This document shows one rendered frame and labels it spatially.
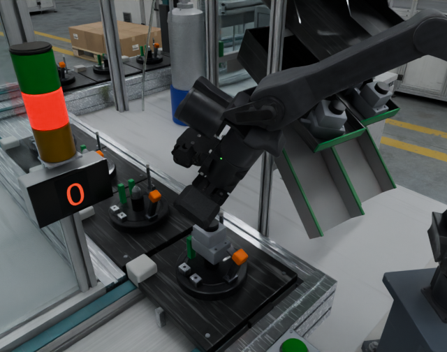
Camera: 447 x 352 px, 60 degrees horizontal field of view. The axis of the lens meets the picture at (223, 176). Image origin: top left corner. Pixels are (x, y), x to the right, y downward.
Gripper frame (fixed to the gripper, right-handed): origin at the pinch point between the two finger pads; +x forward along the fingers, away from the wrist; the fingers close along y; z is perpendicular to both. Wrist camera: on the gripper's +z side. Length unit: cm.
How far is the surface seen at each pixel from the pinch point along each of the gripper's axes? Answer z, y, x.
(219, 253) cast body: -8.2, 3.4, 8.5
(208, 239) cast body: -4.9, 3.7, 6.4
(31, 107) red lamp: 24.9, 13.0, -8.9
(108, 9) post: 75, -75, 47
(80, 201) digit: 14.8, 13.7, 3.5
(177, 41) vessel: 44, -75, 38
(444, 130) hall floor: -136, -308, 123
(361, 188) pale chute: -28.6, -34.6, 8.4
